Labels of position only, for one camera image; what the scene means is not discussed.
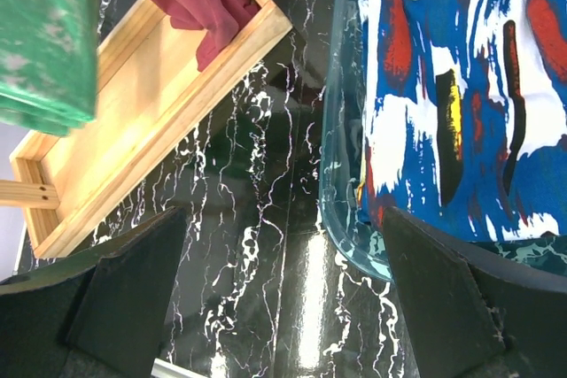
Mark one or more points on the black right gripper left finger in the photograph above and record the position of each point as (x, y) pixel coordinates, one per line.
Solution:
(98, 312)

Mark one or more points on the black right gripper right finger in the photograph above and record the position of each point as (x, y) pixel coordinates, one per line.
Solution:
(471, 312)

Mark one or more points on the blue patterned trousers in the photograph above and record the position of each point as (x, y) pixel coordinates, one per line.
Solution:
(464, 117)

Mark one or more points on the green tie-dye trousers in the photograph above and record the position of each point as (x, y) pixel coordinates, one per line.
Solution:
(49, 64)

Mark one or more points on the wooden clothes rack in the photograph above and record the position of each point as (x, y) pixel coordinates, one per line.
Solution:
(151, 94)

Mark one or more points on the teal transparent plastic bin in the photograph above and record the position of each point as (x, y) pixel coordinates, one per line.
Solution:
(360, 242)

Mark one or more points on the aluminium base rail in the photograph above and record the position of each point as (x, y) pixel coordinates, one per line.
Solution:
(163, 369)

